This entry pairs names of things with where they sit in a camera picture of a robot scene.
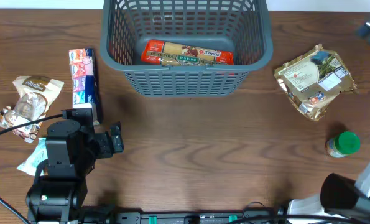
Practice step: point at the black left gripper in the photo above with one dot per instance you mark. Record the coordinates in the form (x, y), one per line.
(109, 148)

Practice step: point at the gold foil food pouch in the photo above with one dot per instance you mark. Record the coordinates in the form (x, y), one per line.
(313, 80)

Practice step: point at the orange spaghetti packet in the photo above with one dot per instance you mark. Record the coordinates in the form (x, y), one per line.
(168, 53)

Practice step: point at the green lid jar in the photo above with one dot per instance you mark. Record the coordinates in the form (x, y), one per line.
(342, 145)

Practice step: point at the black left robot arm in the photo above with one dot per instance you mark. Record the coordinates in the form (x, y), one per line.
(59, 187)

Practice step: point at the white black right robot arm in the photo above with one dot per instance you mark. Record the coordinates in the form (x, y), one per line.
(341, 199)

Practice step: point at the tissue pocket pack bundle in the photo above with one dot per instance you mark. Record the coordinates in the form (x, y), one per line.
(84, 81)

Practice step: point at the small teal white sachet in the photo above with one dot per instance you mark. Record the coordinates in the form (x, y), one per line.
(29, 166)

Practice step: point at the beige snack bag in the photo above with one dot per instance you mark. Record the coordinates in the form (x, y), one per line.
(36, 94)

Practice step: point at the grey plastic basket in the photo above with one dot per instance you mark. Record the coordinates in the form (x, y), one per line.
(240, 27)

